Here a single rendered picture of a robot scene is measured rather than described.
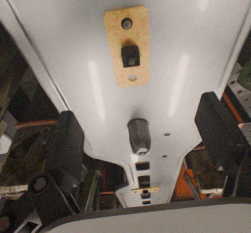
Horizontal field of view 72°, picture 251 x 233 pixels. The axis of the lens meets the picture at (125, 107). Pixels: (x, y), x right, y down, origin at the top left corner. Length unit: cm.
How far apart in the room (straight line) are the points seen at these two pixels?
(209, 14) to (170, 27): 3
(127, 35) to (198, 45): 7
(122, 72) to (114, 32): 5
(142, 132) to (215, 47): 13
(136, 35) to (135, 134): 13
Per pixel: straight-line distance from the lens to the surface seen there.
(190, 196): 89
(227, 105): 38
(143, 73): 19
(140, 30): 17
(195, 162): 53
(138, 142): 24
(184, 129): 30
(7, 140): 74
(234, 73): 71
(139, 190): 58
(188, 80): 22
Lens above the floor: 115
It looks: 41 degrees down
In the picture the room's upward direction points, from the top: 175 degrees clockwise
